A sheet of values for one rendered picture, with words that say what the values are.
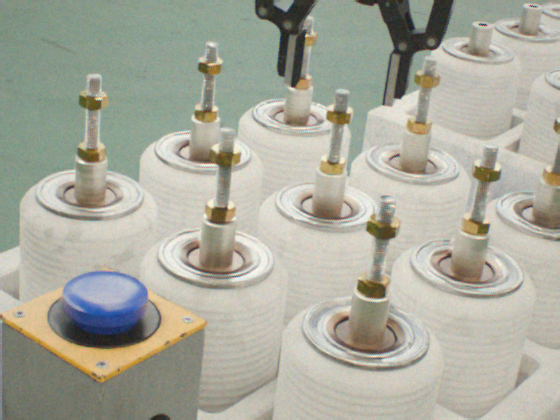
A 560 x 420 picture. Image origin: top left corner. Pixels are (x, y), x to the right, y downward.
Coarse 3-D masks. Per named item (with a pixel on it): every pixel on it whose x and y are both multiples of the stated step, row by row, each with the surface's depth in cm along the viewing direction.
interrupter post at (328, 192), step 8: (320, 176) 80; (328, 176) 79; (336, 176) 79; (344, 176) 80; (320, 184) 80; (328, 184) 79; (336, 184) 79; (344, 184) 80; (320, 192) 80; (328, 192) 80; (336, 192) 80; (320, 200) 80; (328, 200) 80; (336, 200) 80; (320, 208) 80; (328, 208) 80; (336, 208) 80
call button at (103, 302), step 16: (96, 272) 54; (112, 272) 55; (64, 288) 53; (80, 288) 53; (96, 288) 53; (112, 288) 53; (128, 288) 53; (144, 288) 54; (64, 304) 52; (80, 304) 52; (96, 304) 52; (112, 304) 52; (128, 304) 52; (144, 304) 53; (80, 320) 52; (96, 320) 51; (112, 320) 52; (128, 320) 52
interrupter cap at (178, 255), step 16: (176, 240) 74; (192, 240) 74; (240, 240) 75; (256, 240) 75; (160, 256) 72; (176, 256) 72; (192, 256) 73; (240, 256) 74; (256, 256) 73; (272, 256) 73; (176, 272) 70; (192, 272) 71; (208, 272) 71; (224, 272) 71; (240, 272) 71; (256, 272) 71; (208, 288) 70; (224, 288) 70; (240, 288) 70
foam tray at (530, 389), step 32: (0, 256) 85; (0, 288) 83; (0, 320) 77; (0, 352) 78; (544, 352) 80; (0, 384) 79; (544, 384) 77; (0, 416) 80; (224, 416) 70; (256, 416) 70; (448, 416) 72; (512, 416) 73; (544, 416) 74
